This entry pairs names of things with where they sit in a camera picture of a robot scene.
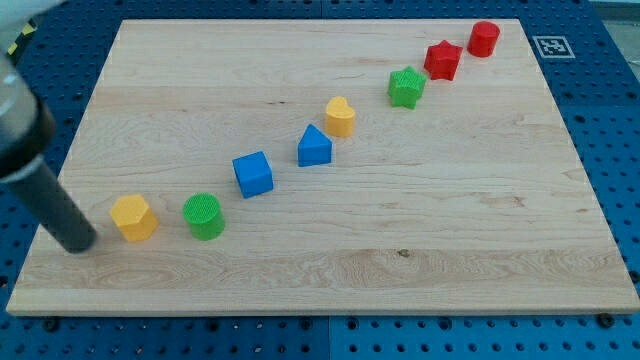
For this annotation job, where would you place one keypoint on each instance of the red cylinder block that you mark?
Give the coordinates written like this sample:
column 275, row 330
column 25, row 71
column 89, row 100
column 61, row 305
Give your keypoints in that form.
column 483, row 39

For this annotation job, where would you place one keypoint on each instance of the blue cube block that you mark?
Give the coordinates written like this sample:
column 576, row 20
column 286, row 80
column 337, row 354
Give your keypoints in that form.
column 253, row 174

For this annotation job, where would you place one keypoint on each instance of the yellow hexagon block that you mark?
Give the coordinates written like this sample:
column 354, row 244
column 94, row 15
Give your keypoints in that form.
column 134, row 217

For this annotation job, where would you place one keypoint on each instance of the green star block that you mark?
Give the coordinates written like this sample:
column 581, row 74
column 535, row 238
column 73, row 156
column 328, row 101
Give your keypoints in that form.
column 406, row 87

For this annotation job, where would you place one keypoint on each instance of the red star block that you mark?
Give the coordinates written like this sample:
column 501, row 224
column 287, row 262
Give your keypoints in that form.
column 442, row 60

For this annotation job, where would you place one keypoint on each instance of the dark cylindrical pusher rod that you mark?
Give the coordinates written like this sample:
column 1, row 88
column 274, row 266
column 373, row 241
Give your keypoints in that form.
column 39, row 190

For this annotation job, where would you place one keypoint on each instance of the robot arm with silver flange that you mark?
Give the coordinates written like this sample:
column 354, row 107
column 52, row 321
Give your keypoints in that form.
column 27, row 127

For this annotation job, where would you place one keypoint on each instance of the wooden board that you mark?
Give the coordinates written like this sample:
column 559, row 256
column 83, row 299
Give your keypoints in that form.
column 475, row 202

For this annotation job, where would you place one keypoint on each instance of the white fiducial marker tag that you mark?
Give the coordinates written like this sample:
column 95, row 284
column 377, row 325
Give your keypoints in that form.
column 553, row 47

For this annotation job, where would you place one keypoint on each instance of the green cylinder block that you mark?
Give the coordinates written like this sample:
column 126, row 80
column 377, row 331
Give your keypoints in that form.
column 203, row 214

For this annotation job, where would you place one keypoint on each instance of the yellow heart block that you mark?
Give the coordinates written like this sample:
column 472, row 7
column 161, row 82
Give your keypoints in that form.
column 339, row 117

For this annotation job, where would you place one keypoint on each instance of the blue triangle block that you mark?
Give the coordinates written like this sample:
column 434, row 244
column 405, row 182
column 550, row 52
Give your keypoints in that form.
column 314, row 148

